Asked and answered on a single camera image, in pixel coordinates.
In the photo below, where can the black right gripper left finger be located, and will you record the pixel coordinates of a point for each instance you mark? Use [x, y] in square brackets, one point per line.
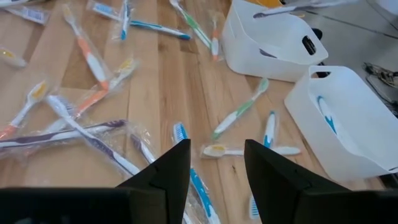
[168, 186]

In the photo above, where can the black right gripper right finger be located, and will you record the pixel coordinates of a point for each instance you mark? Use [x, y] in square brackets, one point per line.
[273, 186]

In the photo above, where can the blue toothbrush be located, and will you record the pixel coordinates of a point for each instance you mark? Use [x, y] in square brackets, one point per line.
[158, 28]
[125, 18]
[199, 186]
[331, 124]
[270, 130]

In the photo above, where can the purple toothbrush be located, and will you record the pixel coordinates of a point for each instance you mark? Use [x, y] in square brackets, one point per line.
[31, 15]
[93, 140]
[141, 147]
[280, 11]
[46, 137]

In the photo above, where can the wide white plastic bin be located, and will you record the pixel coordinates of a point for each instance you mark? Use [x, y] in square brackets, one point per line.
[357, 124]

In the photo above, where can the narrow white plastic bin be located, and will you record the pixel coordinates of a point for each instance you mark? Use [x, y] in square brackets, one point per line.
[273, 34]

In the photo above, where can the yellow plastic bin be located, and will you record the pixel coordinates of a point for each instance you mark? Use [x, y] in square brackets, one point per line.
[269, 3]

